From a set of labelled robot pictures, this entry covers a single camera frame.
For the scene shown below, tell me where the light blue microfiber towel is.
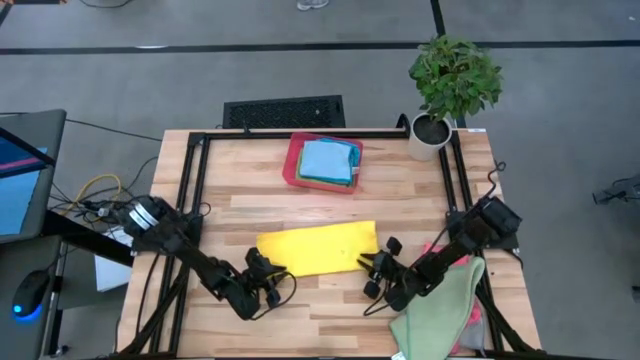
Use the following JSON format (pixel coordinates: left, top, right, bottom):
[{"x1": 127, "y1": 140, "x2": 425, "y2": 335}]
[{"x1": 298, "y1": 139, "x2": 355, "y2": 185}]

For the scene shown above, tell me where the white paper sheet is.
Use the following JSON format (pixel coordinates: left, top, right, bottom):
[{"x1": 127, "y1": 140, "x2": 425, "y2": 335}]
[{"x1": 93, "y1": 224, "x2": 134, "y2": 293}]

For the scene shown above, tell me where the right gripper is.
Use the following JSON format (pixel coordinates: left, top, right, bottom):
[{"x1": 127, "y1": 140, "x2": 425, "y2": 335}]
[{"x1": 356, "y1": 236, "x2": 417, "y2": 311}]

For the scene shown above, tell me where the black metal stand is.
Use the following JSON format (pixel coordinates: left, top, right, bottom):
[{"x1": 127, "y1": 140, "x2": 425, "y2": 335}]
[{"x1": 592, "y1": 174, "x2": 640, "y2": 206}]

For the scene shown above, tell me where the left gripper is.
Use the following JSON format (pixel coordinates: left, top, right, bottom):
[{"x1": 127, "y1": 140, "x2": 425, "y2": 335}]
[{"x1": 243, "y1": 247, "x2": 289, "y2": 309}]

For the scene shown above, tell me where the sage green microfiber towel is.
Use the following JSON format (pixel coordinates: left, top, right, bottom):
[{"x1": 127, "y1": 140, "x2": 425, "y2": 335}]
[{"x1": 388, "y1": 256, "x2": 487, "y2": 360}]

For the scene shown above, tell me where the yellow microfiber towel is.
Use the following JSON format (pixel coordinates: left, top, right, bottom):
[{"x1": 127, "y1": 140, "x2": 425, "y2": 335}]
[{"x1": 255, "y1": 220, "x2": 380, "y2": 279}]

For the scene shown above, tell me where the pink microfiber towel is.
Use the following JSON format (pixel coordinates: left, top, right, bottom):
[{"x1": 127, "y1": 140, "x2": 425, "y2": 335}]
[{"x1": 422, "y1": 242, "x2": 484, "y2": 355}]

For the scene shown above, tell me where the green leafy plant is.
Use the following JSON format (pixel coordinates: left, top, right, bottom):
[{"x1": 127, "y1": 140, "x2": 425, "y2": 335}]
[{"x1": 408, "y1": 33, "x2": 504, "y2": 123}]

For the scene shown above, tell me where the thin black floor cable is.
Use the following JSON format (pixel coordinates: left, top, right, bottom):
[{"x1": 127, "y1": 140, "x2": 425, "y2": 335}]
[{"x1": 0, "y1": 112, "x2": 164, "y2": 143}]

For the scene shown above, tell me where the translucent pink plastic bin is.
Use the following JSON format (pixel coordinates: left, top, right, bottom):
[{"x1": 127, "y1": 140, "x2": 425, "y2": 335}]
[{"x1": 281, "y1": 131, "x2": 365, "y2": 195}]

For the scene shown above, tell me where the black computer mouse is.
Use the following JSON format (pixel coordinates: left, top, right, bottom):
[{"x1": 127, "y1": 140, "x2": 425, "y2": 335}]
[{"x1": 12, "y1": 269, "x2": 51, "y2": 324}]

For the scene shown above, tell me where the white plant pot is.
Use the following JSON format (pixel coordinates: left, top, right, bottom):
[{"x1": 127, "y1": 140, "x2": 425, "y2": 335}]
[{"x1": 408, "y1": 111, "x2": 454, "y2": 162}]

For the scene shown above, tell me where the dark grey side desk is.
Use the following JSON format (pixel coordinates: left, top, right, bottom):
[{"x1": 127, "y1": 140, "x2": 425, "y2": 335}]
[{"x1": 0, "y1": 209, "x2": 135, "y2": 360}]

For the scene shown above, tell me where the black left camera cable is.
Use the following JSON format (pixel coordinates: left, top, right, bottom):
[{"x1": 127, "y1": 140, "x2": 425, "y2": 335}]
[{"x1": 249, "y1": 271, "x2": 298, "y2": 322}]

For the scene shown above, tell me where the yellow cable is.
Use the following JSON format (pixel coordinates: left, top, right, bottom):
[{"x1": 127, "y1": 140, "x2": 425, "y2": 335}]
[{"x1": 63, "y1": 172, "x2": 123, "y2": 217}]

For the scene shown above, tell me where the laptop screen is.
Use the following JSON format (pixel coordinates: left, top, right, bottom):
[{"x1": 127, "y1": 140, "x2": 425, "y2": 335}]
[{"x1": 0, "y1": 108, "x2": 68, "y2": 246}]

